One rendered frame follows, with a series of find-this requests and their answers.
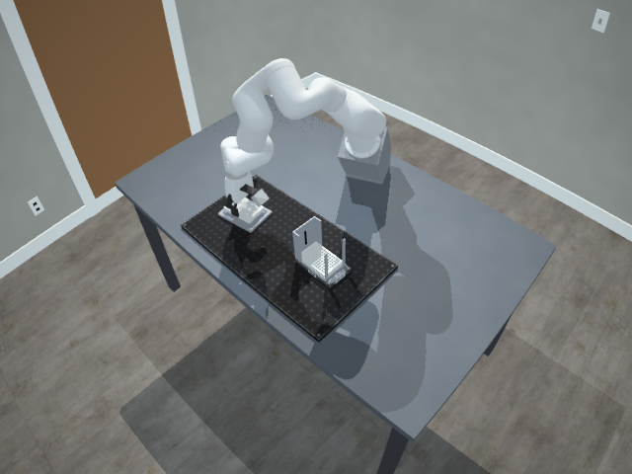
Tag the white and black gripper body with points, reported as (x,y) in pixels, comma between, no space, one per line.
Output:
(233,187)

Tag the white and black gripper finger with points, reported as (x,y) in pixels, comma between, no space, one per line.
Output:
(255,182)
(228,204)

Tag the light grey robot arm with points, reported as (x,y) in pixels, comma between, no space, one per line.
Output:
(362,122)

